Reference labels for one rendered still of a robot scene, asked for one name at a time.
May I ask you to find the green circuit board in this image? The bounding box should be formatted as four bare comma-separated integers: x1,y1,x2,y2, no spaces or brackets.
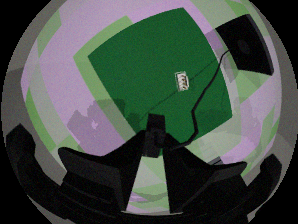
88,7,233,144

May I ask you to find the black cable with plug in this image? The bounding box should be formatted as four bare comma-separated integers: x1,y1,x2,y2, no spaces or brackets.
141,48,231,159

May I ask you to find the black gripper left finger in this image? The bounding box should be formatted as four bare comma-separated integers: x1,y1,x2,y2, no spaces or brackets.
57,129,146,212

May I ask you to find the black square block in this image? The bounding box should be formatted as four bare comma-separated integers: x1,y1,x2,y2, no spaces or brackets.
216,14,274,76

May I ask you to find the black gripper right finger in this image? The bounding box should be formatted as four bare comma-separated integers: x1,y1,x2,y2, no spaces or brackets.
162,133,247,214

